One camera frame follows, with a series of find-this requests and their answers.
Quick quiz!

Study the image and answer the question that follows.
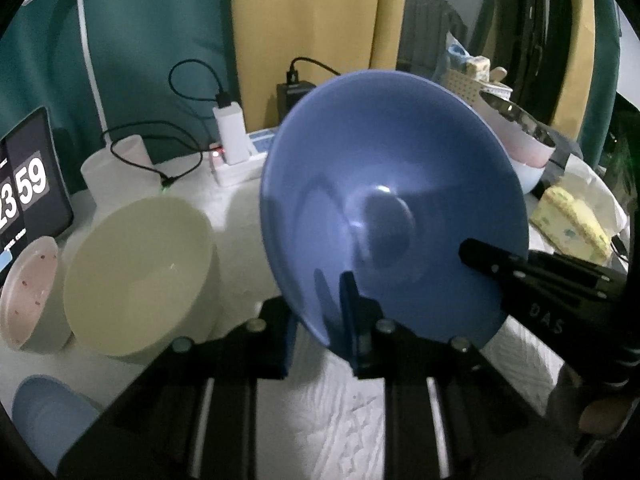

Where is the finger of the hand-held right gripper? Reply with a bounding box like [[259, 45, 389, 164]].
[[458, 238, 532, 287]]

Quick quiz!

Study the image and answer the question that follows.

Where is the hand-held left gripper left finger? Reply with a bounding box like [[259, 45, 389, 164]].
[[56, 295, 302, 480]]

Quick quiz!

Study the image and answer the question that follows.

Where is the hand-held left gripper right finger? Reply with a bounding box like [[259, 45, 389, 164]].
[[340, 270, 582, 480]]

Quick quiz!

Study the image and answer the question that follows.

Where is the large blue bowl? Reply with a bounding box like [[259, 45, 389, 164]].
[[258, 70, 531, 367]]

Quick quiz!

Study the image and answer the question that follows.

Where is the cream bowl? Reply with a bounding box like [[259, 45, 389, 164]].
[[63, 196, 221, 364]]

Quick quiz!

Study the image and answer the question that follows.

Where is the light blue plate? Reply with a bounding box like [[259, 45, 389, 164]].
[[11, 374, 102, 467]]

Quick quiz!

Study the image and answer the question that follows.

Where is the pink red-spotted bowl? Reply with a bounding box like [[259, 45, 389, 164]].
[[0, 236, 77, 356]]

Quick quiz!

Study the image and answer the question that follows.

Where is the person's right hand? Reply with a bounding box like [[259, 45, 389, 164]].
[[580, 395, 629, 434]]

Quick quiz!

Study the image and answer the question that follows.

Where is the yellow tissue pack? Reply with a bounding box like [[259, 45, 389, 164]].
[[530, 185, 614, 264]]

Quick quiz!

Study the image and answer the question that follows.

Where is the pale blue bowl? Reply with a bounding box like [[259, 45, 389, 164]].
[[510, 159, 544, 197]]

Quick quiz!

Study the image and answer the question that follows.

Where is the white embossed tablecloth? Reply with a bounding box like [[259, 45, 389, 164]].
[[0, 127, 632, 480]]

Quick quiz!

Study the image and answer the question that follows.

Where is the plain pink bowl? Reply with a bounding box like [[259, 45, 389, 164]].
[[481, 102, 555, 169]]

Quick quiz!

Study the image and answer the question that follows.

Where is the white plastic bag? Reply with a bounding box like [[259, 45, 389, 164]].
[[549, 154, 628, 233]]

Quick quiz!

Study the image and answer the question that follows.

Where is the metal bowl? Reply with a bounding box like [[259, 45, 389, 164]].
[[479, 91, 557, 150]]

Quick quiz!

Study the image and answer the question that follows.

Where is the beige woven basket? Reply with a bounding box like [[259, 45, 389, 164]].
[[439, 66, 482, 107]]

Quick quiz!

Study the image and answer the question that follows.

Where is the white power strip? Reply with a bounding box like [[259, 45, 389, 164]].
[[210, 129, 281, 187]]

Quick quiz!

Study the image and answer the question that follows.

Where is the light blue bag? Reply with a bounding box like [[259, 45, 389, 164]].
[[446, 31, 472, 69]]

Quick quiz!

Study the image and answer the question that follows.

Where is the white charger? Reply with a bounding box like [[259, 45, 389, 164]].
[[213, 102, 250, 164]]

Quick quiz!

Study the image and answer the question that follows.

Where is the teal curtain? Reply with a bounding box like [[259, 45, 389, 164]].
[[590, 0, 624, 182], [0, 0, 237, 163]]

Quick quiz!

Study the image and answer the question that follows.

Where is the black charger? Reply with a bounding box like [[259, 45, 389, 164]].
[[276, 80, 322, 123]]

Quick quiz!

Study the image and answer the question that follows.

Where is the grey ribbed radiator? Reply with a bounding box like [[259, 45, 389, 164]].
[[401, 0, 469, 75]]

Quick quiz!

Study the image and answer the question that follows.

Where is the yellow curtain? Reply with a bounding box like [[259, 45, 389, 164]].
[[229, 0, 409, 132], [549, 0, 597, 137]]

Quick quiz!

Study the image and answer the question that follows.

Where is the white desk lamp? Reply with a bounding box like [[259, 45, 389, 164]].
[[27, 0, 152, 213]]

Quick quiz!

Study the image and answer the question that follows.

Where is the tablet with clock display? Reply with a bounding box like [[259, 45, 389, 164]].
[[0, 106, 74, 273]]

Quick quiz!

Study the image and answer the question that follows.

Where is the black charger cable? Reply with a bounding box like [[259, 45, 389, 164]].
[[286, 57, 347, 84]]

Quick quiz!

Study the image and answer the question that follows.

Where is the black lamp charging cable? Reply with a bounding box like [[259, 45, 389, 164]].
[[102, 59, 232, 194]]

